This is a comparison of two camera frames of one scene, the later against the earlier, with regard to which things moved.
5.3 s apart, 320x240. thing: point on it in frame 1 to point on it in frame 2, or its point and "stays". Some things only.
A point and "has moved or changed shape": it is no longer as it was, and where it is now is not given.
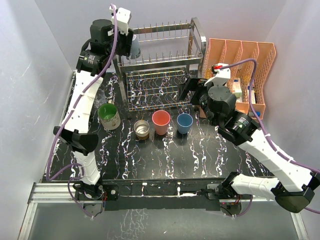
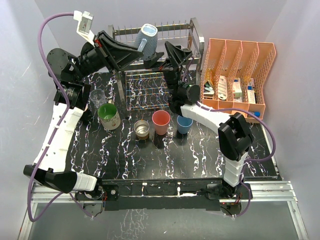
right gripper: x=190 y=85 to x=176 y=57
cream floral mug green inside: x=109 y=115 stays
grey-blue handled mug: x=135 y=48 has moved or changed shape
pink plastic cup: x=161 y=119 stays
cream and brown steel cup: x=141 y=128 stays
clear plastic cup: x=100 y=97 stays
